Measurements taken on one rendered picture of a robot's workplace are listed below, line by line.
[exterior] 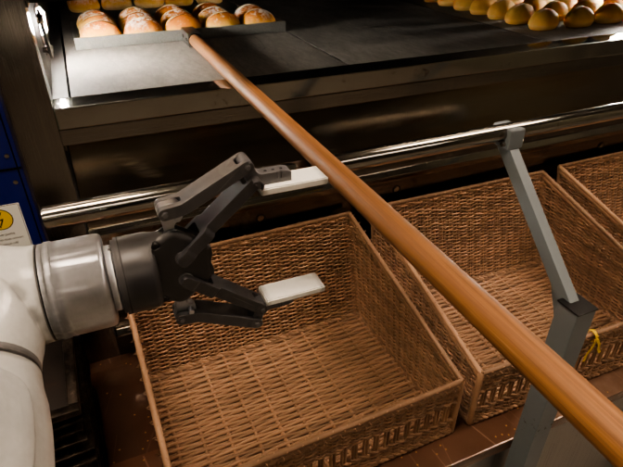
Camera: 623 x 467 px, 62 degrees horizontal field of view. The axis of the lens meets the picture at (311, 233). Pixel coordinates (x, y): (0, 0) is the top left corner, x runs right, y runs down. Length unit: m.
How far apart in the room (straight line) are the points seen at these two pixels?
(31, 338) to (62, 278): 0.05
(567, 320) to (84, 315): 0.71
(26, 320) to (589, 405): 0.43
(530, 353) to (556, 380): 0.03
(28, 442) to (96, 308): 0.13
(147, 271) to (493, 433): 0.86
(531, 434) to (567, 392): 0.69
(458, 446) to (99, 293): 0.84
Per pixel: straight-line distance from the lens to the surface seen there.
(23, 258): 0.50
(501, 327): 0.45
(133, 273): 0.49
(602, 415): 0.41
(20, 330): 0.48
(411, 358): 1.19
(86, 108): 1.04
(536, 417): 1.08
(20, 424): 0.41
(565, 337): 0.94
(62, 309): 0.49
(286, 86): 1.11
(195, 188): 0.49
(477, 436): 1.17
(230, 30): 1.52
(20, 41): 1.02
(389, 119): 1.27
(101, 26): 1.48
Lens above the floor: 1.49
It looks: 33 degrees down
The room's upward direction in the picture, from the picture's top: straight up
